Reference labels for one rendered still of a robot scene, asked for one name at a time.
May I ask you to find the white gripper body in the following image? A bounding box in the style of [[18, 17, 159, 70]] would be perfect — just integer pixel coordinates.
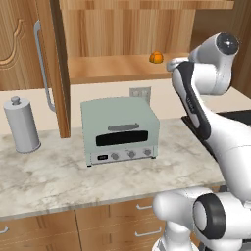
[[166, 57, 190, 73]]

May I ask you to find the carved wooden cabinet door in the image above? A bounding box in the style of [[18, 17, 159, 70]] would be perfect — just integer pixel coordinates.
[[0, 0, 51, 93]]

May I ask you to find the orange fruit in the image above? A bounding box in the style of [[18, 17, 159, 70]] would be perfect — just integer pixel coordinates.
[[149, 50, 165, 64]]

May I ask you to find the pale green toaster oven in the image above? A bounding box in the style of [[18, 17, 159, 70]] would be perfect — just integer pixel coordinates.
[[79, 96, 161, 168]]

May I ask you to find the wooden drawer front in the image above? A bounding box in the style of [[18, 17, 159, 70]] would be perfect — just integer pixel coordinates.
[[75, 197, 159, 227], [77, 218, 167, 251]]

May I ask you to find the grey paper towel roll holder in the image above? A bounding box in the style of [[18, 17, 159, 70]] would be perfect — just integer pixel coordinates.
[[3, 95, 42, 154]]

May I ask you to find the wooden base cupboard front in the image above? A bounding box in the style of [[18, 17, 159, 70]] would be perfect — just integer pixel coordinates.
[[0, 210, 82, 251]]

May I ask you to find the grey wall outlet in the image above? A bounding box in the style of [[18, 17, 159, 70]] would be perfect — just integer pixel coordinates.
[[128, 86, 152, 99]]

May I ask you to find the open wooden wall cabinet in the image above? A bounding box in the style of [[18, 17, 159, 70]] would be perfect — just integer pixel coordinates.
[[58, 0, 235, 86]]

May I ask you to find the grey toaster oven handle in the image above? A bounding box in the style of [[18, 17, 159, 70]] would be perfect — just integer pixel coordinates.
[[107, 122, 140, 132]]

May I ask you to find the grey cabinet door handle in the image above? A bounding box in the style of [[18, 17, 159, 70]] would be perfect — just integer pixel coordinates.
[[33, 19, 57, 114]]

